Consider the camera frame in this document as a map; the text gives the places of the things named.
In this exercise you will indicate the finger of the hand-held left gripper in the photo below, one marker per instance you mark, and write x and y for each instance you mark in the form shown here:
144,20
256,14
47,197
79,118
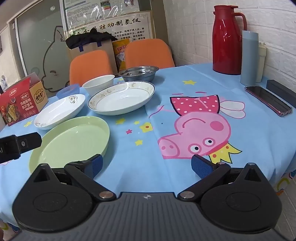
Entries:
30,141

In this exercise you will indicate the yellow snack bag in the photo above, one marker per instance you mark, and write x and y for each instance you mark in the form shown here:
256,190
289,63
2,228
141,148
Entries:
120,54

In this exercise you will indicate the smartphone in clear case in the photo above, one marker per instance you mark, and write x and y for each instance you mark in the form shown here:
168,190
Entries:
269,100

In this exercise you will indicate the glass door with cartoon outline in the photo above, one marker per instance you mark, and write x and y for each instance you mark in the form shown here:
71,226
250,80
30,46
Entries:
41,46

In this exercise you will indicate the white ribbed bowl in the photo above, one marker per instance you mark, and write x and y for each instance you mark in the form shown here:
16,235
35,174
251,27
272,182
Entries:
98,85

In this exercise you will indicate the large white plate patterned rim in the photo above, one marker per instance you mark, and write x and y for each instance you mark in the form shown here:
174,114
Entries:
122,99

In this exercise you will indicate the orange chair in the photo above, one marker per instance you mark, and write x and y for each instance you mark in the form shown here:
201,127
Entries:
90,64
148,53

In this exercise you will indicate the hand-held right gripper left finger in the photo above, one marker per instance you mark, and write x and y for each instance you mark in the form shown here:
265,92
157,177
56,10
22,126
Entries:
95,165

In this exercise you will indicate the blue cartoon pig tablecloth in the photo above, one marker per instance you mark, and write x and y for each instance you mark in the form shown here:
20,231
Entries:
161,97

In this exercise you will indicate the blue translucent plastic bowl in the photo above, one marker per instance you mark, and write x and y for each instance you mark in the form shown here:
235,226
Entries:
67,91

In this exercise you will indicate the grey blue tumbler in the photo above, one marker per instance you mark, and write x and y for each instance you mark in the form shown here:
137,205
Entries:
249,58

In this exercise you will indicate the red thermos jug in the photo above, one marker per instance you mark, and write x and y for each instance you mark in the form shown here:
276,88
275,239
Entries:
225,41

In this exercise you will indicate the framed wall poster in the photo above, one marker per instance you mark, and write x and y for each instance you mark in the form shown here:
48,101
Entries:
129,25

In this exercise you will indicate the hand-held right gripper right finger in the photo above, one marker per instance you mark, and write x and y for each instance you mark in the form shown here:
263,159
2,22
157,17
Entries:
200,166

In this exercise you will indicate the red cracker box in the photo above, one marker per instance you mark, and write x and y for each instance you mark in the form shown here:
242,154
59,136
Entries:
20,104

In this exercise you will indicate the cardboard box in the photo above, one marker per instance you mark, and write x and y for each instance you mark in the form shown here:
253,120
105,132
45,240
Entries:
101,47

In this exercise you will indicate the light green plate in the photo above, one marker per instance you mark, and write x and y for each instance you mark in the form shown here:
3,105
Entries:
69,141

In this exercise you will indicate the white oval plate floral print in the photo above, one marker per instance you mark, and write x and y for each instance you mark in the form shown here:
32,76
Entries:
59,111

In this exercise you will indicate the black rectangular case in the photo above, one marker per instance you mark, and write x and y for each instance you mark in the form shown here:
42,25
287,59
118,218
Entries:
283,91

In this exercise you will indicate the black cloth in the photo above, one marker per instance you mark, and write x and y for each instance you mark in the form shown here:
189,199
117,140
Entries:
87,38

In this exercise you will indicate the white bottle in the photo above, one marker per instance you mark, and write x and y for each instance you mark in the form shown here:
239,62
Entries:
260,62

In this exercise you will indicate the stainless steel bowl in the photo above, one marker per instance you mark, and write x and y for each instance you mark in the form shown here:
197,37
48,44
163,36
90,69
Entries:
138,72

